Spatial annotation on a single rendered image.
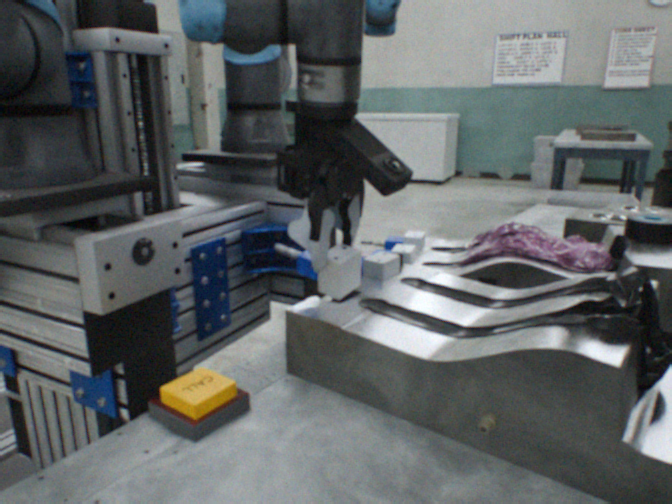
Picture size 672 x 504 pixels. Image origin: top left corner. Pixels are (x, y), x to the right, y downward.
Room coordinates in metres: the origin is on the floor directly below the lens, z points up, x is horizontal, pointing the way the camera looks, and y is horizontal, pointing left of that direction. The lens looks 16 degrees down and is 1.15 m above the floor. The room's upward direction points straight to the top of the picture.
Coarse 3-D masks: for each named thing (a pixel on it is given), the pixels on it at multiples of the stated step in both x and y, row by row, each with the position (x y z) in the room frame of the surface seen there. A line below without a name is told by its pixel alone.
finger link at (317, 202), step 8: (320, 184) 0.61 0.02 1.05; (312, 192) 0.61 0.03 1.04; (320, 192) 0.60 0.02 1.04; (312, 200) 0.60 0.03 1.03; (320, 200) 0.60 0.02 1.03; (328, 200) 0.62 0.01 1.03; (312, 208) 0.60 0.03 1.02; (320, 208) 0.61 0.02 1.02; (312, 216) 0.61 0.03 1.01; (320, 216) 0.61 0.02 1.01; (312, 224) 0.61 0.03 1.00; (320, 224) 0.61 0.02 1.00; (312, 232) 0.62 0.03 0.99; (320, 232) 0.61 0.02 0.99; (312, 240) 0.62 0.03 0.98
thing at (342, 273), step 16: (288, 256) 0.71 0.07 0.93; (304, 256) 0.67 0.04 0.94; (336, 256) 0.65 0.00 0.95; (352, 256) 0.65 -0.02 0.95; (304, 272) 0.67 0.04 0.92; (320, 272) 0.65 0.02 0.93; (336, 272) 0.63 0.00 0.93; (352, 272) 0.65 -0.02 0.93; (320, 288) 0.65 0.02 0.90; (336, 288) 0.63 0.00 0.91; (352, 288) 0.66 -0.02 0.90
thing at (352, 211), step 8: (344, 200) 0.67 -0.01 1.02; (352, 200) 0.66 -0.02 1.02; (328, 208) 0.70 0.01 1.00; (336, 208) 0.69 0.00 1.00; (344, 208) 0.66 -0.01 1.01; (352, 208) 0.66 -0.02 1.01; (336, 216) 0.69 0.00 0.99; (344, 216) 0.66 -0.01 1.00; (352, 216) 0.67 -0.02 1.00; (336, 224) 0.70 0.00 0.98; (344, 224) 0.67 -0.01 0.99; (352, 224) 0.67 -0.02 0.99; (344, 232) 0.68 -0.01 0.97; (352, 232) 0.67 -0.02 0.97; (344, 240) 0.68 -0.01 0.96; (352, 240) 0.68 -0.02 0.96
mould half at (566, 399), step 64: (320, 320) 0.58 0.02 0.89; (384, 320) 0.58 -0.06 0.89; (448, 320) 0.59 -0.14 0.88; (512, 320) 0.55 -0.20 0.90; (320, 384) 0.58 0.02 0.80; (384, 384) 0.52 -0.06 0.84; (448, 384) 0.48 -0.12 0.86; (512, 384) 0.44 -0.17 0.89; (576, 384) 0.41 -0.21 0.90; (512, 448) 0.44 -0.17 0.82; (576, 448) 0.40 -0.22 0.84; (640, 448) 0.38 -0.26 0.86
